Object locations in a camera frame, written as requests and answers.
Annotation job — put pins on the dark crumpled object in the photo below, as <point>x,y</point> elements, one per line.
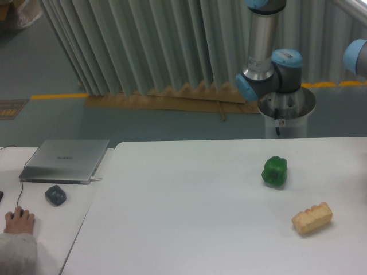
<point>56,195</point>

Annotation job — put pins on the yellow sponge cake loaf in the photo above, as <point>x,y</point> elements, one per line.
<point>312,219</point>

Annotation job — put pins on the person's hand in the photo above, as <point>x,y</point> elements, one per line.
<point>11,228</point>

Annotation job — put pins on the brown cardboard sheet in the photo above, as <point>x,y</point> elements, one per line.
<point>223,101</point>

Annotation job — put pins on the silver closed laptop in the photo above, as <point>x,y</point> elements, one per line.
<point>65,161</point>

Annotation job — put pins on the cardboard box with plastic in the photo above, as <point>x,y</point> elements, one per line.
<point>16,15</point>

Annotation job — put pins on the grey sleeved forearm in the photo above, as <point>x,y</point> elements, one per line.
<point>18,253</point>

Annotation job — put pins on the white laptop cable plug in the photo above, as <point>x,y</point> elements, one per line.
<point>94,179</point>

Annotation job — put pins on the black computer mouse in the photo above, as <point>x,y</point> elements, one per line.
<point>22,218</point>

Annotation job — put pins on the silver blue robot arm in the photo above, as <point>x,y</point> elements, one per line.
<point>280,71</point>

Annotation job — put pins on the grey pleated curtain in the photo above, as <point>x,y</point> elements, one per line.
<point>137,46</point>

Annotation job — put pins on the green bell pepper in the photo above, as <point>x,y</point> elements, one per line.
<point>275,171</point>

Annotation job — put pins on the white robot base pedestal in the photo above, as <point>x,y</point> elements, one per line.
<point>286,114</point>

